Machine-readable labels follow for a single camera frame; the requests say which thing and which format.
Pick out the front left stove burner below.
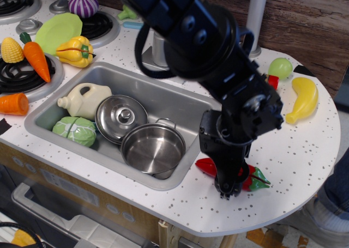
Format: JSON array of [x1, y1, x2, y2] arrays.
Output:
[[1, 54, 64, 102]]

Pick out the black tape piece right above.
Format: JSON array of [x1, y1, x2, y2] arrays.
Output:
[[293, 65, 315, 77]]

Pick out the steel sink basin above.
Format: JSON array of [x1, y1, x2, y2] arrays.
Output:
[[25, 62, 220, 190]]

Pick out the steel pot lid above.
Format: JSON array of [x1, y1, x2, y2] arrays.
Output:
[[95, 95, 148, 144]]

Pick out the grey stove knob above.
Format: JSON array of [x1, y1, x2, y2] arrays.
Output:
[[49, 0, 70, 14], [16, 19, 43, 35]]

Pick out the steel pot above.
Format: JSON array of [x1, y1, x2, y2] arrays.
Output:
[[121, 118, 186, 180]]

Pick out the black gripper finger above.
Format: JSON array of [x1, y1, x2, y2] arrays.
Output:
[[214, 177, 227, 199], [227, 165, 249, 200]]

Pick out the yellow toy bell pepper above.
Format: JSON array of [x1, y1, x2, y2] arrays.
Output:
[[56, 36, 94, 68]]

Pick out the red toy ketchup bottle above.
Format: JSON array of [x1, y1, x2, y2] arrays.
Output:
[[267, 75, 279, 90]]

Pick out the grey support pole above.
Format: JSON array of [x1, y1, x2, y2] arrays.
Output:
[[246, 0, 267, 58]]

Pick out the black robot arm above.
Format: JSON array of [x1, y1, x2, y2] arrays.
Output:
[[123, 0, 284, 199]]

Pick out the back left stove burner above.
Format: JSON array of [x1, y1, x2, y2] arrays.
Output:
[[1, 0, 41, 25]]

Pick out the yellow toy corn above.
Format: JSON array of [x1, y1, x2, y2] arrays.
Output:
[[1, 37, 25, 63]]

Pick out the green toy cabbage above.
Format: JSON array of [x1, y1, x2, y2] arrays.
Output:
[[52, 117, 97, 147]]

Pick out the orange toy carrot piece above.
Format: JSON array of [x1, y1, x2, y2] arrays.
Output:
[[1, 93, 29, 116]]

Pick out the orange toy on floor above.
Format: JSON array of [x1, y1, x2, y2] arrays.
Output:
[[10, 229, 38, 247]]

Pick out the black tape piece left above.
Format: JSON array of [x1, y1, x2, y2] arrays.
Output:
[[0, 118, 12, 135]]

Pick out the black tape piece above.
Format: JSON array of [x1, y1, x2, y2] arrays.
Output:
[[0, 118, 12, 135], [293, 65, 315, 77]]

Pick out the green toy broccoli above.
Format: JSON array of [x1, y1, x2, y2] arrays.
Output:
[[117, 5, 137, 20]]

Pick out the purple toy onion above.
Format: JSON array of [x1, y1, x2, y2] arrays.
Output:
[[68, 0, 99, 19]]

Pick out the whole orange toy carrot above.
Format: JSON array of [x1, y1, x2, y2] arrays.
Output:
[[20, 32, 51, 83]]

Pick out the toy oven door handle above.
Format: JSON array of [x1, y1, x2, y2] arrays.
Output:
[[11, 183, 159, 247]]

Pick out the silver toy faucet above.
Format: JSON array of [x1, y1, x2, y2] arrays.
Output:
[[142, 32, 169, 71]]

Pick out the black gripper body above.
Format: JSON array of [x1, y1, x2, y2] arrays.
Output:
[[199, 110, 252, 188]]

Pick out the green toy pear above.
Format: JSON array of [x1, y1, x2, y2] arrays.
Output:
[[268, 58, 293, 80]]

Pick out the red toy chili pepper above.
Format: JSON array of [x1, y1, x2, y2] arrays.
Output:
[[195, 158, 270, 192]]

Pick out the yellow toy banana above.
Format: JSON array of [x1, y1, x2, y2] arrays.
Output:
[[286, 77, 318, 124]]

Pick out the blue toy knife handle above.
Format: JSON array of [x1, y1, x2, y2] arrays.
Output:
[[123, 21, 143, 30]]

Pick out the cream toy milk jug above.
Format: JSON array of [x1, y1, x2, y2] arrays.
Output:
[[57, 83, 112, 121]]

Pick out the green toy plate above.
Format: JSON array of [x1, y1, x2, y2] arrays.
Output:
[[35, 13, 82, 55]]

